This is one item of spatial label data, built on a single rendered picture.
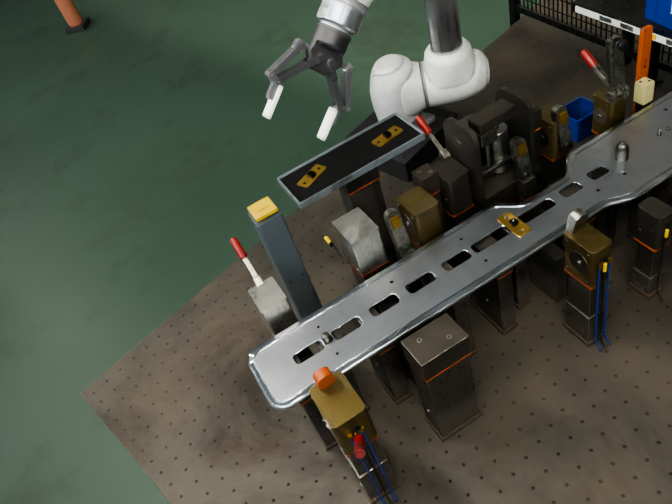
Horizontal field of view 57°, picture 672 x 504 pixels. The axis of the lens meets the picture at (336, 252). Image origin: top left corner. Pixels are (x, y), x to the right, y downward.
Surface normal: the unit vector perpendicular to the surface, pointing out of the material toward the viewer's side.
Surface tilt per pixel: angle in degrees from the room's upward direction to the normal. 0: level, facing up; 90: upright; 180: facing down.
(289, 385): 0
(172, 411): 0
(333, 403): 0
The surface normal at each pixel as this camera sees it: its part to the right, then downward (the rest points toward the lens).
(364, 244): 0.47, 0.54
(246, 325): -0.25, -0.68
